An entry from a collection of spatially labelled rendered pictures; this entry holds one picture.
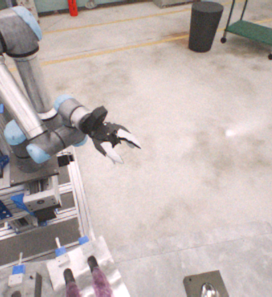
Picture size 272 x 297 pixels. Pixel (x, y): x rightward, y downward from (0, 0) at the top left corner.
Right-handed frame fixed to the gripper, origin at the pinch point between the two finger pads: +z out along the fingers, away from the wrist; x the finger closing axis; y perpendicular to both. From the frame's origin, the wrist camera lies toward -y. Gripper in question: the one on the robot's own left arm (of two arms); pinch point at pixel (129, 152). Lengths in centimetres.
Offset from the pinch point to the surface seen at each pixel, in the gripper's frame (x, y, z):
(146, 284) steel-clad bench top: 17, 64, 18
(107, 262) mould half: 23, 57, 1
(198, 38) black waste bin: -294, 164, -177
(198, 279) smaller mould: 1, 59, 32
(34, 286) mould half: 49, 51, -12
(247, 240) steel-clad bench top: -31, 70, 38
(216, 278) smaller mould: -4, 60, 37
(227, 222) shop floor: -70, 157, 22
